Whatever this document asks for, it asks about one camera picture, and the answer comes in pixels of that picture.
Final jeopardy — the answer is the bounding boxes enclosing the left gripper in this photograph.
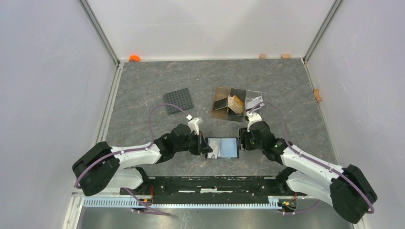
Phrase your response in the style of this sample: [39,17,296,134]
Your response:
[174,130,213,156]

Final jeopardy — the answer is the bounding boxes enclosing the black card holder wallet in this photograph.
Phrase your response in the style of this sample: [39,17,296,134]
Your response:
[205,137,239,159]

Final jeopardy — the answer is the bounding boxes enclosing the orange card stack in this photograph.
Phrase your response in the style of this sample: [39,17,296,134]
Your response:
[228,95,245,115]

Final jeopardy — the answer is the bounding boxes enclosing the amber and black organizer box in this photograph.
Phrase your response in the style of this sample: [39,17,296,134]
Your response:
[211,87,247,122]

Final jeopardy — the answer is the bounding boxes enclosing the black credit card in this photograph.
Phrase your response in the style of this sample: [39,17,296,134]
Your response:
[213,97,229,111]

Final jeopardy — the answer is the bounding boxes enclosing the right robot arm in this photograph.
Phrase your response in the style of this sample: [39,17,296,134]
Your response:
[239,121,378,224]

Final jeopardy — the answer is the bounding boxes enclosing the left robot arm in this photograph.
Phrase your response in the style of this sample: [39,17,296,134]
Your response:
[72,124,213,196]

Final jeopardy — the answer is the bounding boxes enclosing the dark grey stud baseplate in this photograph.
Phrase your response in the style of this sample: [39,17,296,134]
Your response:
[162,88,194,111]

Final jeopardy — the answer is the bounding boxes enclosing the curved wooden piece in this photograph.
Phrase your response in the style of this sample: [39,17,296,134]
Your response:
[313,88,322,103]

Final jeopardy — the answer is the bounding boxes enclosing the orange round cap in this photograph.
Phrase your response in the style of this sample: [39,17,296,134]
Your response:
[128,55,140,62]

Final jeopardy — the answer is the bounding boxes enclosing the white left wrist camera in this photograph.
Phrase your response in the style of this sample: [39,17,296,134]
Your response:
[186,114,203,135]

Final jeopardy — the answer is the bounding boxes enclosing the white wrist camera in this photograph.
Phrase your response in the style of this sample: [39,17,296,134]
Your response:
[186,114,203,135]
[246,112,262,132]

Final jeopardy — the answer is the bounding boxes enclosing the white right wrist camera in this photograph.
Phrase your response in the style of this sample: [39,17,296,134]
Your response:
[246,112,262,132]

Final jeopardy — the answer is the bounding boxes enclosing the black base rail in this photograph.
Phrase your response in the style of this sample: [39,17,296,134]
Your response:
[131,176,296,204]

